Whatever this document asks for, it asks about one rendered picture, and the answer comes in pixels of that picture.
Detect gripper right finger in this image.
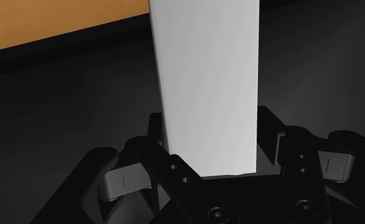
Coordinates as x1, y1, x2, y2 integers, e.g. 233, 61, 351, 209
257, 105, 365, 224

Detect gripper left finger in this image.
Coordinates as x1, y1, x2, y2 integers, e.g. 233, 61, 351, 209
29, 112, 203, 224

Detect white rectangular block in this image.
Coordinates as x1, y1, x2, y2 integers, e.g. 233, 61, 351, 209
148, 0, 261, 178

